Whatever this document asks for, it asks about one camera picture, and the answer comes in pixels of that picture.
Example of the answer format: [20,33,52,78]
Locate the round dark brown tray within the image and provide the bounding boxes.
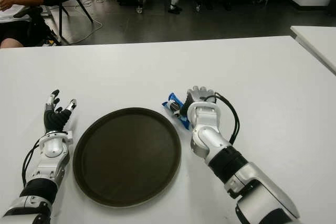
[72,107,182,207]

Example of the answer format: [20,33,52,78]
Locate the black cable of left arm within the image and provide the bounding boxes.
[20,140,44,185]

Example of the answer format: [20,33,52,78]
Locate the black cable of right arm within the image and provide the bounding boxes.
[203,92,241,145]

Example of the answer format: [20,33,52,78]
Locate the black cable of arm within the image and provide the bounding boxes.
[203,92,241,145]
[20,140,44,185]

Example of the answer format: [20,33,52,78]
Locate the white side table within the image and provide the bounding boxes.
[290,26,336,75]

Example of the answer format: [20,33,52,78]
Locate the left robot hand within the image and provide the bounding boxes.
[43,89,77,133]

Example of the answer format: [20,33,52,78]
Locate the white cable on floor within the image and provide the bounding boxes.
[62,0,116,45]

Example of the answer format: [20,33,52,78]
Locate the blue Oreo packet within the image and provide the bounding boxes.
[161,92,190,131]

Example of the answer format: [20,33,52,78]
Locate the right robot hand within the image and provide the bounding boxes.
[170,86,216,118]

